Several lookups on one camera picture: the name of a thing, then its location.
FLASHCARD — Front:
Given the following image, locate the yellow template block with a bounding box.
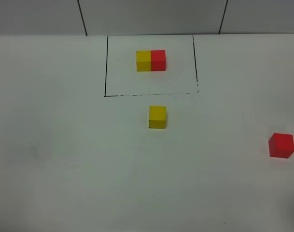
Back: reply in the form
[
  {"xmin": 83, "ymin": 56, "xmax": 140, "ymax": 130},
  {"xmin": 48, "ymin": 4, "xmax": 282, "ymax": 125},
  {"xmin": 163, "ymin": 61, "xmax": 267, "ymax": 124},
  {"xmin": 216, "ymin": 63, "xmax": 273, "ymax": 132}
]
[{"xmin": 136, "ymin": 50, "xmax": 151, "ymax": 72}]

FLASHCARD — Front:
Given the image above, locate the red template block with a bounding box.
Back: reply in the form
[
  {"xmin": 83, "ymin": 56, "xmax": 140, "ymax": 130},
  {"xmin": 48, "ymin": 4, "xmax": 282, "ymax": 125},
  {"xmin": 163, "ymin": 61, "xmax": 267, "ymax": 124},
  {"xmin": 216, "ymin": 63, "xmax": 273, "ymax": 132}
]
[{"xmin": 151, "ymin": 50, "xmax": 166, "ymax": 71}]

